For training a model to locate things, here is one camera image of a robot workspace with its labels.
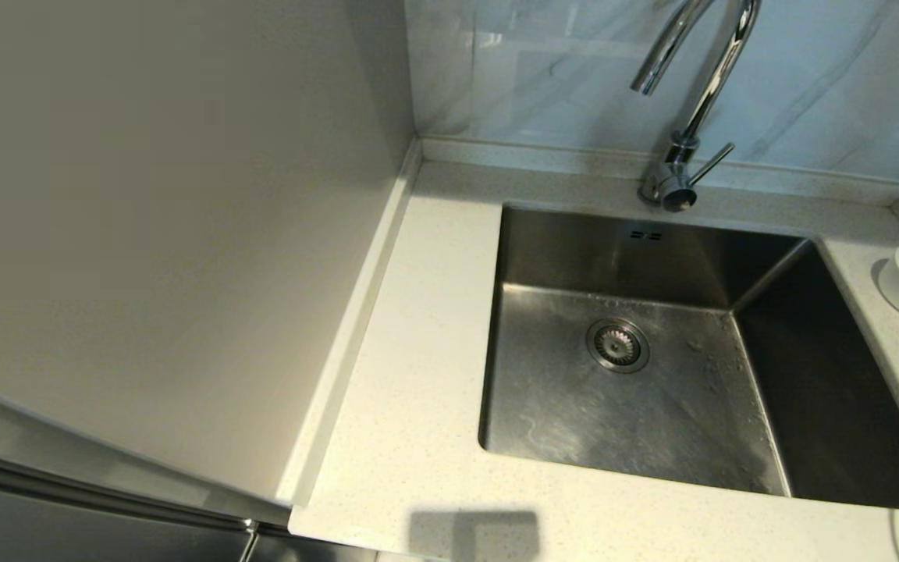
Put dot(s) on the round metal drain strainer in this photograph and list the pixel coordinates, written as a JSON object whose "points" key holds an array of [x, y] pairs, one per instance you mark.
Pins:
{"points": [[617, 345]]}

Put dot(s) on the stainless steel refrigerator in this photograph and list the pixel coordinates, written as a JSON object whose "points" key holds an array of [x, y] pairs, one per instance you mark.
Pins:
{"points": [[67, 523]]}

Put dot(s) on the tall white side panel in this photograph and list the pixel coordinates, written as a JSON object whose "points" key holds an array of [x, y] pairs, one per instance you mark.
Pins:
{"points": [[145, 234]]}

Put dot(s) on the stainless steel sink basin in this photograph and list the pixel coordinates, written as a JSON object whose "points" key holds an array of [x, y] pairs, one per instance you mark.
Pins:
{"points": [[652, 406]]}

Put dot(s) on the chrome gooseneck faucet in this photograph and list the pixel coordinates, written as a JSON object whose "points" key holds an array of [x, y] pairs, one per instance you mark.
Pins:
{"points": [[676, 168]]}

